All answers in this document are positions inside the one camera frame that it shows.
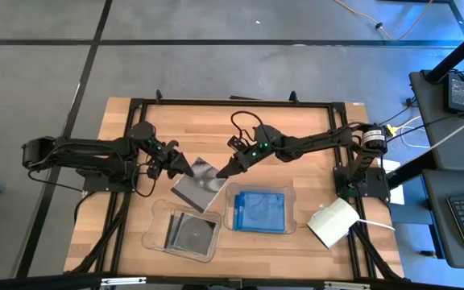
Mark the black diagonal beam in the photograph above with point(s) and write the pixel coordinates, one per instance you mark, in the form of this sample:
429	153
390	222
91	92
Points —
411	169

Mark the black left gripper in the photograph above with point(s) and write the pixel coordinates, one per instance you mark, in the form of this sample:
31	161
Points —
163	152

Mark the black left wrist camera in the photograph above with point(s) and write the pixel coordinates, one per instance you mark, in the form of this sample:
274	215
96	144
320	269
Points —
154	170

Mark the black power adapter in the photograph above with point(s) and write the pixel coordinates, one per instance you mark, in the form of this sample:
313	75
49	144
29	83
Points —
457	92

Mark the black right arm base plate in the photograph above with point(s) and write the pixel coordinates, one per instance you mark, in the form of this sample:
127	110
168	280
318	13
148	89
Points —
377	185

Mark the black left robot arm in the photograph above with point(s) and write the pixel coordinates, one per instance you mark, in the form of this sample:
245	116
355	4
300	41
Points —
87	151

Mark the black diagonal pole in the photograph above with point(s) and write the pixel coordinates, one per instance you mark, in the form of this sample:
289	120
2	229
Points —
457	54

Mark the black frame bar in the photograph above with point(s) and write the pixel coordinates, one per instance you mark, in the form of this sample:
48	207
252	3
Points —
34	282

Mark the white paper sheet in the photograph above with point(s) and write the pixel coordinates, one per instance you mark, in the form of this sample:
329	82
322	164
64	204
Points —
397	195

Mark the black aluminium table frame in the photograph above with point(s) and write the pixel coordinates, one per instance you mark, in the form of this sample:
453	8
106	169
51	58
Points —
200	103

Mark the white cylindrical device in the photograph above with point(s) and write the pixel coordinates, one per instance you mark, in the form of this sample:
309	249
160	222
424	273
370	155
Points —
332	221

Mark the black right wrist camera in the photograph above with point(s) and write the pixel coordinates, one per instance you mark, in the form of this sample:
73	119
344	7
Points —
236	143

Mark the white diagonal tube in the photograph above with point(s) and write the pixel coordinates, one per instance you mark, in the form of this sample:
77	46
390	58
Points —
457	131

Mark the grey desk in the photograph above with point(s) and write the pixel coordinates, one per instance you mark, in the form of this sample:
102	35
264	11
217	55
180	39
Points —
437	225
429	104

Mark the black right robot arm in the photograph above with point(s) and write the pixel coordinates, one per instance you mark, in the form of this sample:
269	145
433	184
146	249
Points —
316	141

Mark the clear plastic bin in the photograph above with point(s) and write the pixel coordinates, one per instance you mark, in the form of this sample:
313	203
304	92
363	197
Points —
290	209
153	237

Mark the black frame hook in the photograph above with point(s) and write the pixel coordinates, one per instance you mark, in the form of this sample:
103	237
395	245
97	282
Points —
158	96
293	97

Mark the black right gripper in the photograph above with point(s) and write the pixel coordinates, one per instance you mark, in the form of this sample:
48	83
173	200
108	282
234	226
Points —
262	147

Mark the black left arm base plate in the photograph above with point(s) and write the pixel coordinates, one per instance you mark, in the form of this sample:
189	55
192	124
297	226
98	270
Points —
95	183

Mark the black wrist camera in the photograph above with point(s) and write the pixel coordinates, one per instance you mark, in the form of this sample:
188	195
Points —
154	170
236	143

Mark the yellow power plug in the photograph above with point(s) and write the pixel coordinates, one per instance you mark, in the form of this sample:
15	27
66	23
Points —
390	129

